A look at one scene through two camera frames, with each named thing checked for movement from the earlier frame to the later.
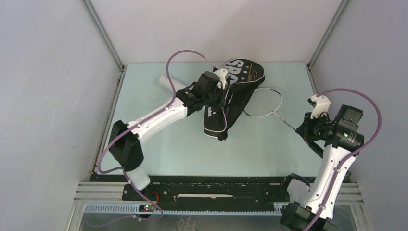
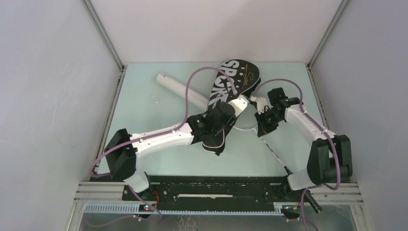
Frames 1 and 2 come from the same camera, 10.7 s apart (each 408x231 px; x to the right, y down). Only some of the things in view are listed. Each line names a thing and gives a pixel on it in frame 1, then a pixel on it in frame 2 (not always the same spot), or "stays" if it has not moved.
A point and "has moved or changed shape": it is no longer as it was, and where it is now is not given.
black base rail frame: (111, 194) stays
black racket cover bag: (243, 78) has moved or changed shape
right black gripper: (305, 129) → (263, 129)
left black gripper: (221, 101) → (224, 126)
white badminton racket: (264, 102) has moved or changed shape
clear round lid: (154, 98) stays
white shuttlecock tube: (163, 80) stays
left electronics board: (146, 208) stays
